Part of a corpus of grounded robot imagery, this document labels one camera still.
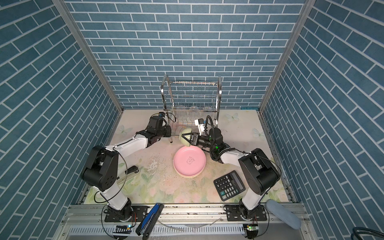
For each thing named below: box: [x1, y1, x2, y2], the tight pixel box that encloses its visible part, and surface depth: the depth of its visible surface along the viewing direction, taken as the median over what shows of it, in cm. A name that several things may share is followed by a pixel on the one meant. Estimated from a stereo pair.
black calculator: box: [213, 170, 246, 202], surface depth 83 cm
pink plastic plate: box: [173, 145, 207, 176], surface depth 93 cm
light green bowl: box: [179, 128, 192, 147], surface depth 82 cm
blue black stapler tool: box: [135, 203, 165, 240], surface depth 72 cm
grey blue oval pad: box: [266, 199, 301, 230], surface depth 74 cm
